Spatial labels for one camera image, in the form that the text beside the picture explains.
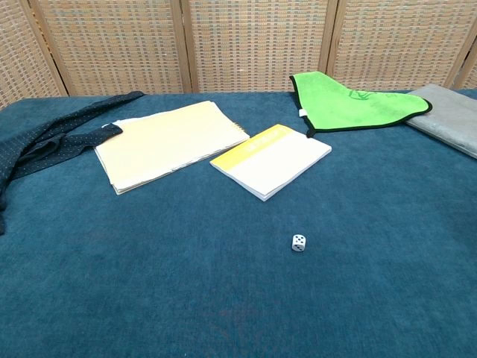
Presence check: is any yellow and white notepad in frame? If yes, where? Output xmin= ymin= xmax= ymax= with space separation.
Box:
xmin=209 ymin=124 xmax=333 ymax=202

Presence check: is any cream spiral-bound notebook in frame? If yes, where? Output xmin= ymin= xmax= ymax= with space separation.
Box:
xmin=94 ymin=100 xmax=251 ymax=196

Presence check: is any blue tablecloth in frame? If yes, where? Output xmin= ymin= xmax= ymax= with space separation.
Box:
xmin=0 ymin=88 xmax=477 ymax=358

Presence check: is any green microfibre cloth black edge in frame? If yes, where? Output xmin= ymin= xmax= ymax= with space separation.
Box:
xmin=289 ymin=71 xmax=433 ymax=139

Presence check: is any woven wooden folding screen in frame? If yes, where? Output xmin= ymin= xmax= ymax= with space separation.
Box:
xmin=0 ymin=0 xmax=477 ymax=110

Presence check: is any dark blue dotted necktie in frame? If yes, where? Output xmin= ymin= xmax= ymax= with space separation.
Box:
xmin=0 ymin=90 xmax=146 ymax=236

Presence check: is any grey folded cloth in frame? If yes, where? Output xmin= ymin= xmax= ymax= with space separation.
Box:
xmin=405 ymin=84 xmax=477 ymax=160

